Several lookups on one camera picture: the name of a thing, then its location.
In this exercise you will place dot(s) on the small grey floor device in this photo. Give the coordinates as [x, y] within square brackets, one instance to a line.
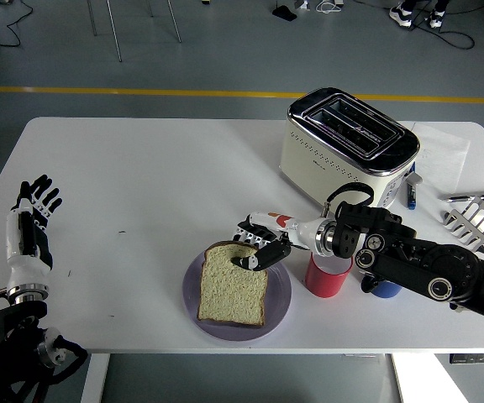
[301, 4]

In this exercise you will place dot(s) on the red mug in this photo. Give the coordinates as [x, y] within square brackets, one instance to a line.
[324, 283]

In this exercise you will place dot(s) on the metal chair legs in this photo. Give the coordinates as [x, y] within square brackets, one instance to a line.
[116, 42]

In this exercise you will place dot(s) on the black floor pedal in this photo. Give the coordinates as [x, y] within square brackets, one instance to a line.
[285, 13]

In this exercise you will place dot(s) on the brown bread slice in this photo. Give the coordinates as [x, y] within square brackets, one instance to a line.
[231, 294]

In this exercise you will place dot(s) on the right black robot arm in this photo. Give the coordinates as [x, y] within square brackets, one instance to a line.
[456, 268]

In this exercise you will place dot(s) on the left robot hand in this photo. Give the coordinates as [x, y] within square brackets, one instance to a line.
[23, 268]

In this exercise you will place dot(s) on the black table control panel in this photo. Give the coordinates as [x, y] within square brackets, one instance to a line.
[477, 358]

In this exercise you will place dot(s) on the white table leg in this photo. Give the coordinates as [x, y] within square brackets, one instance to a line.
[95, 378]
[396, 378]

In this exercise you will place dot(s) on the black silver pen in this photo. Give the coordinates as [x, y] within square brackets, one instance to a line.
[473, 197]

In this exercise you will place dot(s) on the cream chrome toaster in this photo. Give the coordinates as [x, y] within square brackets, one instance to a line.
[330, 176]

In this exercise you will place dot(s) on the blue marker pen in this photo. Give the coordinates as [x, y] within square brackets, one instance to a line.
[411, 199]

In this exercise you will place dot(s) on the yellow floor tape line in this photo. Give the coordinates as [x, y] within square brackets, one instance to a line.
[141, 91]

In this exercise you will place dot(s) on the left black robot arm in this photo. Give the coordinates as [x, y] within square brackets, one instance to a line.
[11, 319]

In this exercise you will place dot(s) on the blue mug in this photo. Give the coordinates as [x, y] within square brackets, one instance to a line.
[387, 290]

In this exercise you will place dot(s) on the person's white black shoe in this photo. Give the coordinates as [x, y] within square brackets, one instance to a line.
[437, 20]
[401, 14]

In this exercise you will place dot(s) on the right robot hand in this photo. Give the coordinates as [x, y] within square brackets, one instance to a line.
[303, 231]

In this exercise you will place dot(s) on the white paper sheet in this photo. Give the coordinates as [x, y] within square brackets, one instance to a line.
[441, 155]

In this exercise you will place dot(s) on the purple plate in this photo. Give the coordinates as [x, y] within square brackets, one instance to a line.
[277, 294]

